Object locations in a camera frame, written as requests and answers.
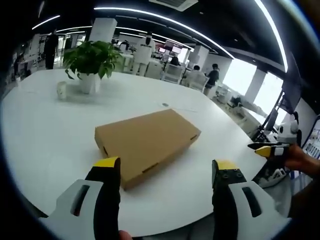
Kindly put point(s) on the green potted plant white pot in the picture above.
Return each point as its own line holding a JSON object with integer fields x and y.
{"x": 91, "y": 60}

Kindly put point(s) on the person's grey trouser leg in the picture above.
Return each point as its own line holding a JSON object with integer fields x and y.
{"x": 277, "y": 200}

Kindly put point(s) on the small white jar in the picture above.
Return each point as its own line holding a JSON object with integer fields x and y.
{"x": 62, "y": 90}

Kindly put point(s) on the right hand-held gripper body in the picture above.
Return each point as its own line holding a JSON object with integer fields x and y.
{"x": 285, "y": 136}

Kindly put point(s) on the white humanoid figure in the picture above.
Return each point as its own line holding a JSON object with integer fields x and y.
{"x": 145, "y": 51}

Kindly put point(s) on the white paper sheet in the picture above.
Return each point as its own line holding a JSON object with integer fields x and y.
{"x": 186, "y": 107}

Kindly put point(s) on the brown cardboard shoe box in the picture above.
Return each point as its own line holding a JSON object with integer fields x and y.
{"x": 150, "y": 140}

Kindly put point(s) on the white chair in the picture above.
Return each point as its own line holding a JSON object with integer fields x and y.
{"x": 173, "y": 72}
{"x": 197, "y": 79}

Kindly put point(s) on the person's right hand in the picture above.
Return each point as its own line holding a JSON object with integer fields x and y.
{"x": 300, "y": 157}

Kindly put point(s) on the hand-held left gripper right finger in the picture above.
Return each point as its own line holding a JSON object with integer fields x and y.
{"x": 240, "y": 220}

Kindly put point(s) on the person's left hand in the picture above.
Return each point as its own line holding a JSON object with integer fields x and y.
{"x": 125, "y": 235}

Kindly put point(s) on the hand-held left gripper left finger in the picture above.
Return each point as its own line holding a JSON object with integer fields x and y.
{"x": 75, "y": 220}

